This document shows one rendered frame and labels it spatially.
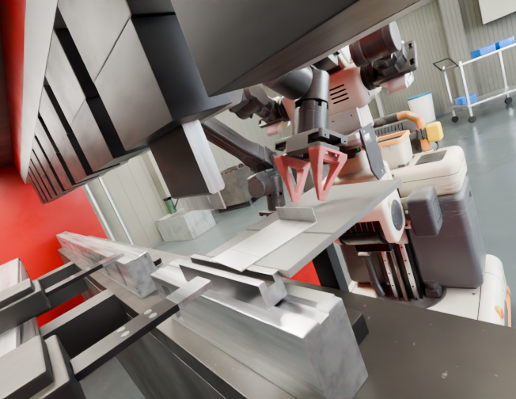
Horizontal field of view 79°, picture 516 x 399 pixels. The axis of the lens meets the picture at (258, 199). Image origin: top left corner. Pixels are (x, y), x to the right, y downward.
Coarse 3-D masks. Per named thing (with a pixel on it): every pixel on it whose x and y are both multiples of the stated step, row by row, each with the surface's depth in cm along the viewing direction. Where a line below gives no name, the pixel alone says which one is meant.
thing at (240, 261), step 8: (216, 256) 44; (224, 256) 42; (232, 256) 41; (240, 256) 40; (248, 256) 39; (256, 256) 38; (224, 264) 40; (232, 264) 39; (240, 264) 38; (248, 264) 37
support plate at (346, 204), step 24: (312, 192) 58; (336, 192) 53; (360, 192) 48; (384, 192) 44; (336, 216) 42; (360, 216) 41; (240, 240) 47; (312, 240) 37; (264, 264) 36; (288, 264) 34
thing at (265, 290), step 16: (192, 256) 48; (192, 272) 44; (208, 272) 40; (224, 272) 38; (240, 272) 38; (256, 272) 35; (224, 288) 38; (240, 288) 35; (256, 288) 32; (272, 288) 33; (256, 304) 34; (272, 304) 33
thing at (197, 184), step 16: (176, 128) 31; (192, 128) 31; (160, 144) 36; (176, 144) 33; (192, 144) 31; (208, 144) 32; (160, 160) 38; (176, 160) 34; (192, 160) 32; (208, 160) 32; (176, 176) 36; (192, 176) 33; (208, 176) 32; (176, 192) 38; (192, 192) 35; (208, 192) 32; (192, 208) 39; (208, 208) 36; (224, 208) 33
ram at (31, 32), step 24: (0, 0) 50; (24, 0) 41; (48, 0) 34; (24, 24) 46; (48, 24) 38; (24, 48) 52; (48, 48) 42; (24, 72) 60; (24, 96) 70; (24, 120) 86; (24, 144) 110; (24, 168) 153
